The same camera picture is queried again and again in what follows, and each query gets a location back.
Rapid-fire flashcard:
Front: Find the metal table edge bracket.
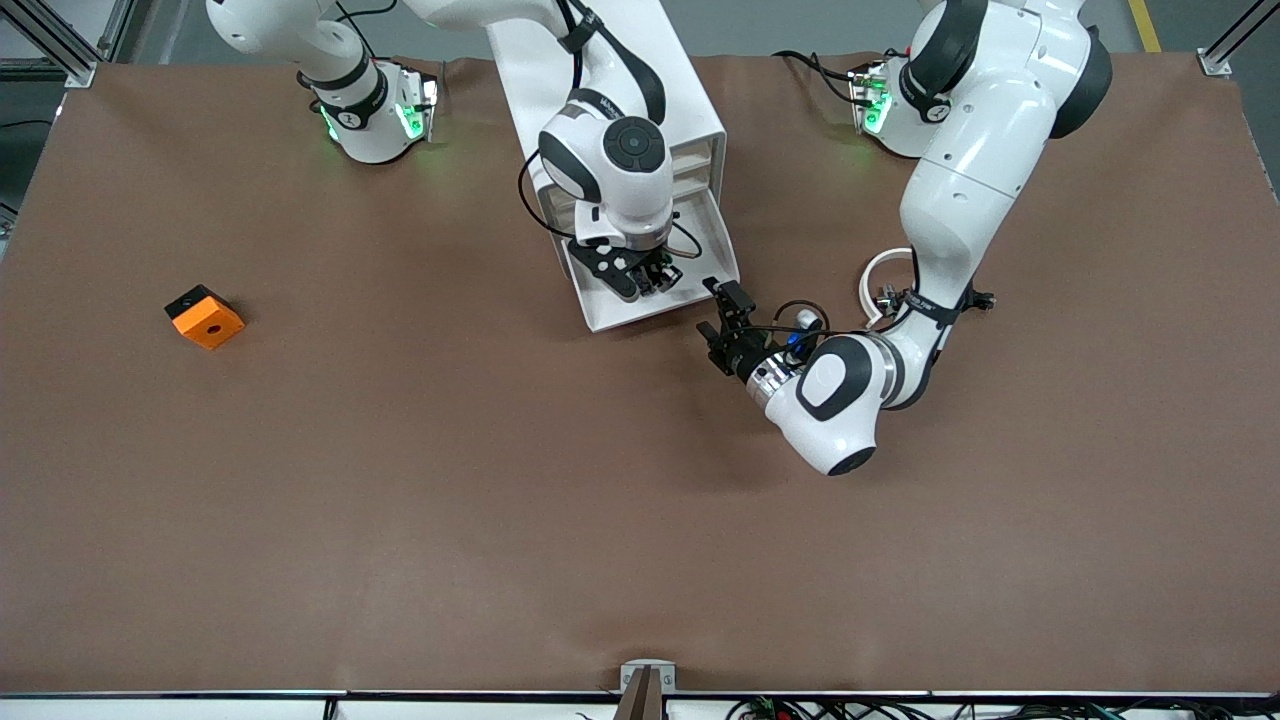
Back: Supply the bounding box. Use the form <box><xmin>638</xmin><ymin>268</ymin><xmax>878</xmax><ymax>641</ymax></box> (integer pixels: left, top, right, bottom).
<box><xmin>620</xmin><ymin>660</ymin><xmax>677</xmax><ymax>720</ymax></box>

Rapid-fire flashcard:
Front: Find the black arm base cable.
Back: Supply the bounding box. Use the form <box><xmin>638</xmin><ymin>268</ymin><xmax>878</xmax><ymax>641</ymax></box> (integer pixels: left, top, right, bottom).
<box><xmin>775</xmin><ymin>50</ymin><xmax>861</xmax><ymax>106</ymax></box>

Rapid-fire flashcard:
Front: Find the white curved pipe clamp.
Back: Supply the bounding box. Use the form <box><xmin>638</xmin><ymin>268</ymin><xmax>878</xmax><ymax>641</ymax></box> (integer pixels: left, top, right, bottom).
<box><xmin>860</xmin><ymin>247</ymin><xmax>916</xmax><ymax>331</ymax></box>

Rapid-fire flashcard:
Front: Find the brown table mat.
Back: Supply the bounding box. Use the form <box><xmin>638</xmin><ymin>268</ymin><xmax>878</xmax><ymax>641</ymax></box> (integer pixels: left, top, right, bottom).
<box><xmin>0</xmin><ymin>52</ymin><xmax>1280</xmax><ymax>696</ymax></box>

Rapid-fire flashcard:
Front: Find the aluminium frame post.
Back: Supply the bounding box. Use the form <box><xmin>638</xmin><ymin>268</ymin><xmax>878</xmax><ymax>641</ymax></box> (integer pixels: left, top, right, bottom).
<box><xmin>0</xmin><ymin>0</ymin><xmax>99</xmax><ymax>89</ymax></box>
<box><xmin>1198</xmin><ymin>0</ymin><xmax>1280</xmax><ymax>79</ymax></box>

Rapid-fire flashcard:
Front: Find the orange and black button box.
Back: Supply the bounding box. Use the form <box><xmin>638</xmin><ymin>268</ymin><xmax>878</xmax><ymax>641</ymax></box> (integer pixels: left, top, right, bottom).
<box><xmin>165</xmin><ymin>285</ymin><xmax>246</xmax><ymax>351</ymax></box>

